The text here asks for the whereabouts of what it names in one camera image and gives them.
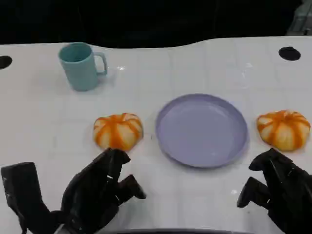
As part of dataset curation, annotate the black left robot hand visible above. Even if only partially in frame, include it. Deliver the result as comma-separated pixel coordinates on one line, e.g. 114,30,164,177
60,147,147,234

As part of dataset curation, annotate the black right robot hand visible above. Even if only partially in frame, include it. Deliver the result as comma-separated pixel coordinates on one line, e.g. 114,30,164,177
236,148,312,234

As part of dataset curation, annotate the lilac plate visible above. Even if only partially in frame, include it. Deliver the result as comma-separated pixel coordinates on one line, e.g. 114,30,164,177
155,93,249,169

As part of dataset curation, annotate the pale green mug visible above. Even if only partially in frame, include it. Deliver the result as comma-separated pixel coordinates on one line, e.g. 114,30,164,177
58,42,108,92

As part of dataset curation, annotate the grey metal rack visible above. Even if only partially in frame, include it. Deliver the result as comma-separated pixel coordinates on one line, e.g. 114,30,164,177
286,0,312,36

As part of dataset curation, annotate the black table cable hole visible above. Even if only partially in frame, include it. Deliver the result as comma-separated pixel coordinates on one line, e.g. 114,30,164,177
278,46,301,61
0,55,13,70

